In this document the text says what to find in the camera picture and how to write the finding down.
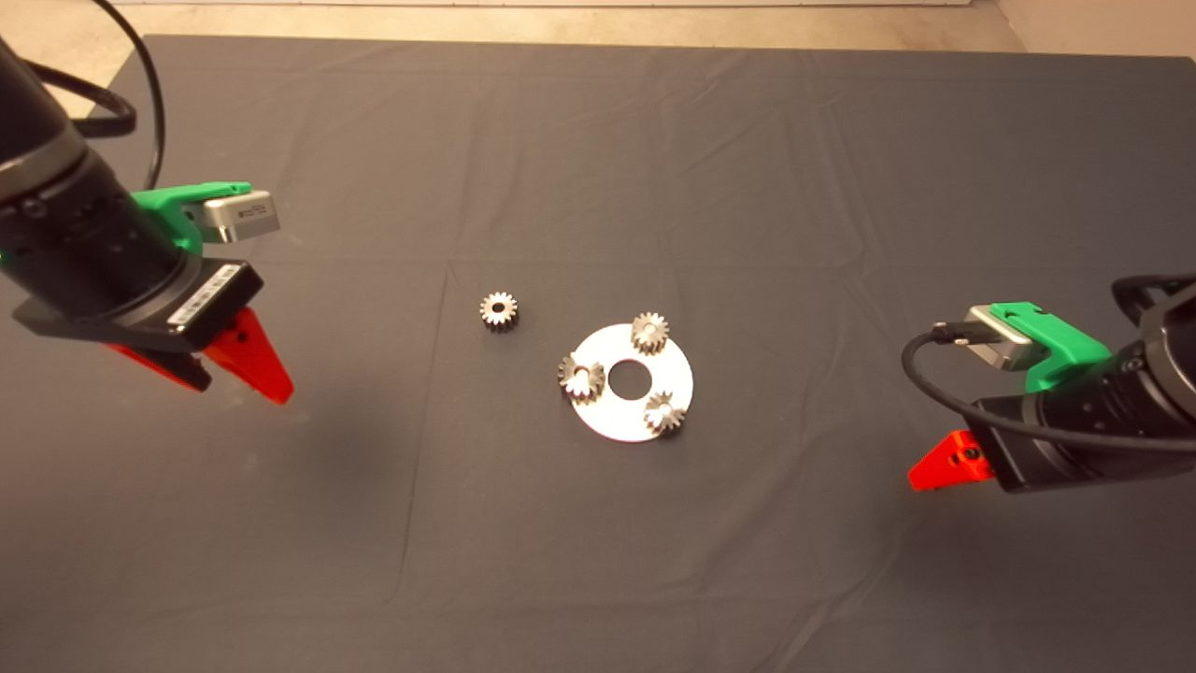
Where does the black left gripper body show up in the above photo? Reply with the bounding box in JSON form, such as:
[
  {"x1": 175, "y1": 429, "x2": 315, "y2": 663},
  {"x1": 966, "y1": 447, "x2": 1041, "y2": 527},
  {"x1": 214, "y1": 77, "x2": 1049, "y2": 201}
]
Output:
[{"x1": 0, "y1": 155, "x2": 265, "y2": 355}]

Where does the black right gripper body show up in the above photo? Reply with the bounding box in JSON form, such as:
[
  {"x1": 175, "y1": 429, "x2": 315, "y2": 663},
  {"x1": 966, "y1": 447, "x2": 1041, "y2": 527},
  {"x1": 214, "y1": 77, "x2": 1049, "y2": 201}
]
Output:
[{"x1": 962, "y1": 339, "x2": 1196, "y2": 494}]

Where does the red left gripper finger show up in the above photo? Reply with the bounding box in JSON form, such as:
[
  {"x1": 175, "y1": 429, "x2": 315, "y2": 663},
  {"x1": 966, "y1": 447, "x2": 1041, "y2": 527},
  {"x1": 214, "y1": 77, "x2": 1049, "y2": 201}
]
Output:
[
  {"x1": 202, "y1": 307, "x2": 296, "y2": 406},
  {"x1": 103, "y1": 342, "x2": 213, "y2": 394}
]

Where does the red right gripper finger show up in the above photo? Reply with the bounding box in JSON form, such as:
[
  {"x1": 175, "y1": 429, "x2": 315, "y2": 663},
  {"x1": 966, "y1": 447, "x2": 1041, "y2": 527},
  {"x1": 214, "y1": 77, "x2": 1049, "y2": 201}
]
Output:
[{"x1": 907, "y1": 429, "x2": 997, "y2": 493}]

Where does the large steel gear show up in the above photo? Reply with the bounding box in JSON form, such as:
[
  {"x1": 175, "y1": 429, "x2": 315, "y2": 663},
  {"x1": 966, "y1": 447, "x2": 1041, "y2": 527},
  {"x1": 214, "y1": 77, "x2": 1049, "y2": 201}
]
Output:
[{"x1": 558, "y1": 353, "x2": 606, "y2": 405}]

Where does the dark grey table cloth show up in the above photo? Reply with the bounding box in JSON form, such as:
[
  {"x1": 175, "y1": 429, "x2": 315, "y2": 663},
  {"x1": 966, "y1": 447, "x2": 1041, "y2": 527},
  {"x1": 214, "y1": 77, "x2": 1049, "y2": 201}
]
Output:
[{"x1": 0, "y1": 35, "x2": 1196, "y2": 673}]

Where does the round metal plate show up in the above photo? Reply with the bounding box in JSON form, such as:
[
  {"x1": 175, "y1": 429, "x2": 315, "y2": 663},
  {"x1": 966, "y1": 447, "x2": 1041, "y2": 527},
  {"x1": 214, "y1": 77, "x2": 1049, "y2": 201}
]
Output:
[{"x1": 565, "y1": 322, "x2": 695, "y2": 443}]

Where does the green left camera mount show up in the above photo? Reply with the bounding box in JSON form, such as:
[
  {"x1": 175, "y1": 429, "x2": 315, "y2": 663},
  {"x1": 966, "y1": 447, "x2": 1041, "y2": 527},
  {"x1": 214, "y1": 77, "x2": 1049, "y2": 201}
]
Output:
[{"x1": 131, "y1": 181, "x2": 253, "y2": 255}]

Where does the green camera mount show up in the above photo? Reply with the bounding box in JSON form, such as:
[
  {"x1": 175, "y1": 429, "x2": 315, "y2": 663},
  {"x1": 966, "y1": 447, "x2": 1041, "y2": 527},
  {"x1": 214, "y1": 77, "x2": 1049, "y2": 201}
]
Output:
[
  {"x1": 131, "y1": 181, "x2": 253, "y2": 255},
  {"x1": 989, "y1": 302, "x2": 1113, "y2": 394}
]

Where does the green right camera mount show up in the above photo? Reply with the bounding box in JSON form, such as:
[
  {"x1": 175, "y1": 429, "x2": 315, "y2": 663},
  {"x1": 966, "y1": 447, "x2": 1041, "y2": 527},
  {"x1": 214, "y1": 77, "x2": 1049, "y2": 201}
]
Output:
[{"x1": 989, "y1": 302, "x2": 1113, "y2": 394}]

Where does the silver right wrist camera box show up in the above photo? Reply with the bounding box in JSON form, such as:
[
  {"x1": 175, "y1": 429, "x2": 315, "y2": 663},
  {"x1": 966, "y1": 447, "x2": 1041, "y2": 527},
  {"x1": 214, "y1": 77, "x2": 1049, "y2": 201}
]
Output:
[{"x1": 962, "y1": 307, "x2": 1046, "y2": 371}]

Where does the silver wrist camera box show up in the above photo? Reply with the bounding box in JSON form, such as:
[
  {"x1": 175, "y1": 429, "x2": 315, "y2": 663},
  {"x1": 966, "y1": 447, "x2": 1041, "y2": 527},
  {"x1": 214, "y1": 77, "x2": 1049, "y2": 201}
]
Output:
[
  {"x1": 962, "y1": 307, "x2": 1046, "y2": 371},
  {"x1": 201, "y1": 191, "x2": 282, "y2": 244}
]

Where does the black right camera cable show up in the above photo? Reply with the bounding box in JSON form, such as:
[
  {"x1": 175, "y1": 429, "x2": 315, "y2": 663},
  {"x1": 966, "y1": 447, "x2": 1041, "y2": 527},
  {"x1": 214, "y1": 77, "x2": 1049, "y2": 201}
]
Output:
[{"x1": 901, "y1": 322, "x2": 1196, "y2": 456}]

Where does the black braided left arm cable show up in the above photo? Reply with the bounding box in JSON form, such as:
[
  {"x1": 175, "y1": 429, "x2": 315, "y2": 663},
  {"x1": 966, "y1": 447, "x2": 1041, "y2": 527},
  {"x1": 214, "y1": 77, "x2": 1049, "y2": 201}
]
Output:
[{"x1": 17, "y1": 58, "x2": 138, "y2": 138}]

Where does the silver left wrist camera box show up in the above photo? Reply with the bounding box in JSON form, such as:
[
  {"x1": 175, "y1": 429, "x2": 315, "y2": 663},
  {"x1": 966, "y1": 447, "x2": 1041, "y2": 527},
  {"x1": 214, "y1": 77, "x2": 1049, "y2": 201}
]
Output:
[{"x1": 201, "y1": 191, "x2": 282, "y2": 244}]

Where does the thin black left camera cable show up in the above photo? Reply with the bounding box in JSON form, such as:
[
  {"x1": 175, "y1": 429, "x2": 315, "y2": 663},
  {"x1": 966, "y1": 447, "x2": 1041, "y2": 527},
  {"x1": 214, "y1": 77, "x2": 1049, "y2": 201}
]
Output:
[{"x1": 92, "y1": 0, "x2": 167, "y2": 191}]

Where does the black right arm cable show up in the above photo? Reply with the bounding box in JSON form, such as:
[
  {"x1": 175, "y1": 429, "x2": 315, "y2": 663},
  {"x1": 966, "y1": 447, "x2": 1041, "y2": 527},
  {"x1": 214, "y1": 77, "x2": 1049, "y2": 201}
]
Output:
[{"x1": 1110, "y1": 271, "x2": 1196, "y2": 323}]

